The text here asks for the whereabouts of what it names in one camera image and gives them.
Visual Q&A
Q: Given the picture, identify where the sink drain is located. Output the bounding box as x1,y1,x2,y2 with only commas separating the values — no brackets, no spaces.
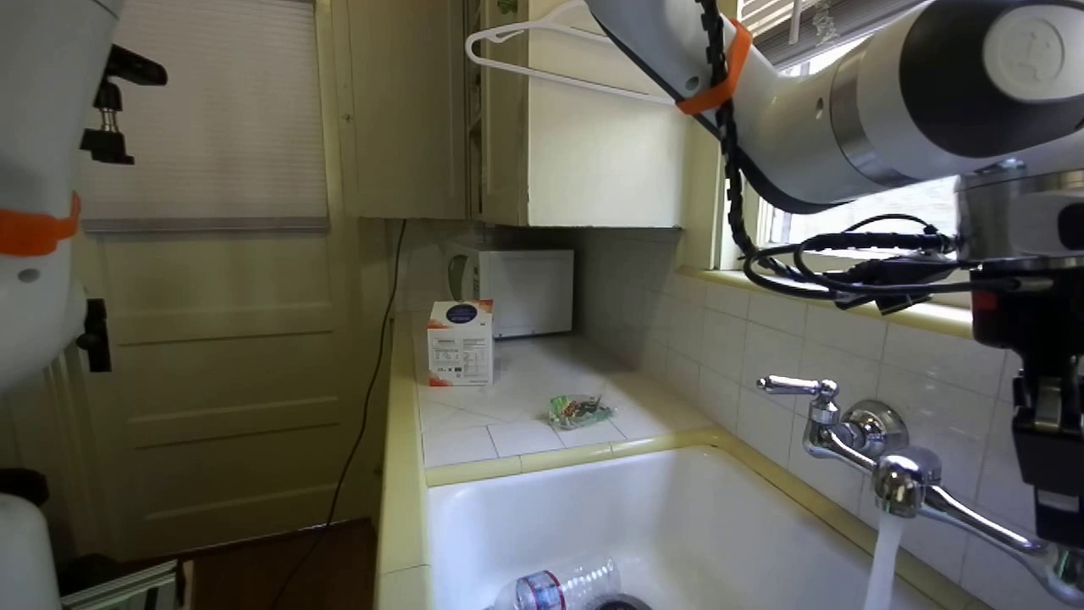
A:
587,593,651,610

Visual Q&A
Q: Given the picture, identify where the white microwave appliance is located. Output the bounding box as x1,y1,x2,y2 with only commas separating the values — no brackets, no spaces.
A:
477,252,575,340

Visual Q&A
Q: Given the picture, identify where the black coiled robot cable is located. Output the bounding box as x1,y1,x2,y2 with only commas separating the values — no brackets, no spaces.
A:
694,0,974,314

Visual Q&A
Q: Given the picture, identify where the small green wrapper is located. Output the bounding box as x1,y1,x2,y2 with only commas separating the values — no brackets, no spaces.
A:
544,392,614,431

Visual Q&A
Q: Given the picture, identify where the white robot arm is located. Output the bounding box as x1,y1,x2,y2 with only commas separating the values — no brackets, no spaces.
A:
587,0,1084,545

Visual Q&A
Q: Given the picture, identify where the white plastic clothes hanger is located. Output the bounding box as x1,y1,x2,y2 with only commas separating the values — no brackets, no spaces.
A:
464,0,671,104

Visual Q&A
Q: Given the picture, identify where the white carton box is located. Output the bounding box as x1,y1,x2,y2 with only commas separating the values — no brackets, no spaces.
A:
426,301,496,387

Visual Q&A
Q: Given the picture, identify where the white container bottom left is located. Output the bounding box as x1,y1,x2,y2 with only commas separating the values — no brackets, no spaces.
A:
0,468,62,610

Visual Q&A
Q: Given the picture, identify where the black hanging power cord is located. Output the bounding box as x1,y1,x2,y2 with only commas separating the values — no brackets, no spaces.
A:
269,216,412,610

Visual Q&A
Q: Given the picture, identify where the black camera on stand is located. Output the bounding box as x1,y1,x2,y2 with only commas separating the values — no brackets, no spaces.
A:
82,45,168,166

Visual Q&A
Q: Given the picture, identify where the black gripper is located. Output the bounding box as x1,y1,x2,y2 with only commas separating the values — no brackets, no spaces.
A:
973,267,1084,550

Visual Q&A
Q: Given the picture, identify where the white ceramic sink basin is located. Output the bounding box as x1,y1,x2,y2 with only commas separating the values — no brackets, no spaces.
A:
426,449,876,610

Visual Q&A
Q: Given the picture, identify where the black door latch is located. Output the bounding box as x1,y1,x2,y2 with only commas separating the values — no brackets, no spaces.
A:
77,300,112,374

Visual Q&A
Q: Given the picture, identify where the cream panelled door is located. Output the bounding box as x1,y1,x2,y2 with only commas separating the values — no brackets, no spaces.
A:
5,0,382,558

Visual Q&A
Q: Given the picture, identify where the white upper cabinet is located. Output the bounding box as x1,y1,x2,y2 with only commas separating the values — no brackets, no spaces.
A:
472,0,694,226

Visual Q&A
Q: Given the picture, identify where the chrome wall tap faucet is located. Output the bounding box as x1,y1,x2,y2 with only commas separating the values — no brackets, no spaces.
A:
756,378,1084,606

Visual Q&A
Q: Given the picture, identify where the clear bottle in sink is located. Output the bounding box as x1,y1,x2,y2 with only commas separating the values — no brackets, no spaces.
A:
511,564,621,610

